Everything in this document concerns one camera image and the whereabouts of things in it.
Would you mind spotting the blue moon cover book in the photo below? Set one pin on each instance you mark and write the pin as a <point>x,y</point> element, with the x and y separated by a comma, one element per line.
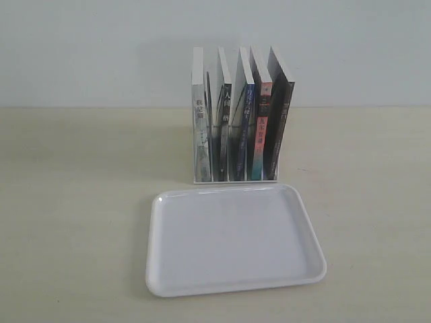
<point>243,98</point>

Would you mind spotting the white grey spine book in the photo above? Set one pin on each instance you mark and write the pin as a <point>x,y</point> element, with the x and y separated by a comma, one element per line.
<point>200,119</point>

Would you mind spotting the clear acrylic book rack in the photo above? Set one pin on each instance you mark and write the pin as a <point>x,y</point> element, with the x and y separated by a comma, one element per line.
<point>211,106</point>

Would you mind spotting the black grey spine book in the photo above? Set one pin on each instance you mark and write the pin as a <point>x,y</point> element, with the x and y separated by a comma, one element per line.
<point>222,120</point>

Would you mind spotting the red teal spine book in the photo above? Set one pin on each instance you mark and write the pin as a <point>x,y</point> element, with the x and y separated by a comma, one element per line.
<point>260,114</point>

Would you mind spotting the dark brown spine book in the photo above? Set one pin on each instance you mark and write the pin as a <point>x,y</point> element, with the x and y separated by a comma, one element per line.
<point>281,97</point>

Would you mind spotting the white plastic tray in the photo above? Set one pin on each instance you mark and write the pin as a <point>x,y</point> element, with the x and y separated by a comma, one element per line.
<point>231,238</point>

